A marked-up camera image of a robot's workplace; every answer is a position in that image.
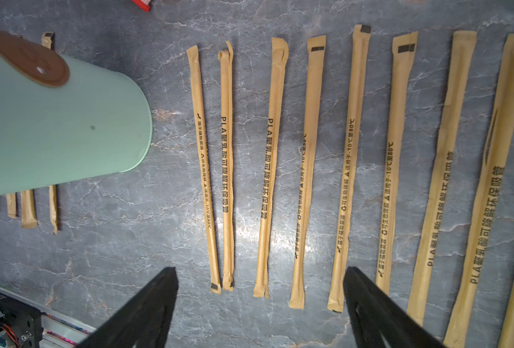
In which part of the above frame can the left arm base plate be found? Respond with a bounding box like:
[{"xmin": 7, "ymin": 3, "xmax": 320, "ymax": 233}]
[{"xmin": 0, "ymin": 293, "xmax": 43, "ymax": 347}]

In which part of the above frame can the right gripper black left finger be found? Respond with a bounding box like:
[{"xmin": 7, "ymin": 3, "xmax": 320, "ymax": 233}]
[{"xmin": 78, "ymin": 268, "xmax": 179, "ymax": 347}]

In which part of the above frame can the mint green storage cup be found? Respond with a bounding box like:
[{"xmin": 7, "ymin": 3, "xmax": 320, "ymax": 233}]
[{"xmin": 0, "ymin": 30, "xmax": 153, "ymax": 195}]

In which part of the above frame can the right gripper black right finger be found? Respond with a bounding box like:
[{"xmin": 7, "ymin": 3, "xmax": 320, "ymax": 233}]
[{"xmin": 343, "ymin": 267, "xmax": 443, "ymax": 347}]

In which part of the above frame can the red hand-shaped scraper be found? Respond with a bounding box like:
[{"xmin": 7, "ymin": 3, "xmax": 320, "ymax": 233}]
[{"xmin": 132, "ymin": 0, "xmax": 152, "ymax": 12}]

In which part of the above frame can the thirteenth brown paper straw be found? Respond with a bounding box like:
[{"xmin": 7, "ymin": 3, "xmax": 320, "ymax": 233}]
[{"xmin": 21, "ymin": 189, "xmax": 38, "ymax": 229}]

